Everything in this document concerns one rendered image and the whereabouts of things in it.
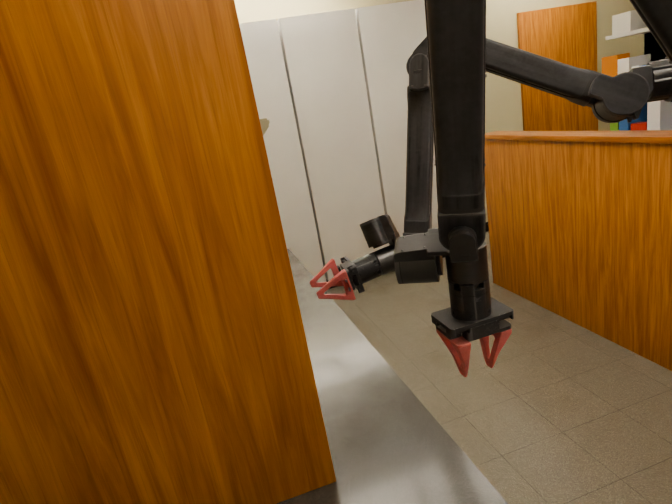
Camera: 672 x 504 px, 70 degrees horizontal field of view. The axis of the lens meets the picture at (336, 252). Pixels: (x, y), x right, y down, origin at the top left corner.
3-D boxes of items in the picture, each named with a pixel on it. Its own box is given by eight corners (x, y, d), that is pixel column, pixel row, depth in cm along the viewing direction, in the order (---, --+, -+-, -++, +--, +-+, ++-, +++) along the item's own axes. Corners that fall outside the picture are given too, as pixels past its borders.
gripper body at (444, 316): (430, 324, 73) (425, 279, 70) (489, 306, 75) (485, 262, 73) (453, 342, 67) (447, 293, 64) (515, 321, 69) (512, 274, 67)
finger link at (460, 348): (439, 369, 75) (433, 315, 72) (479, 355, 77) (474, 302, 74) (462, 391, 69) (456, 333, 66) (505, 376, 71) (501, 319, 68)
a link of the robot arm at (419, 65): (433, 52, 96) (438, 65, 106) (405, 54, 98) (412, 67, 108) (427, 264, 101) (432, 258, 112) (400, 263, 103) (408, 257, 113)
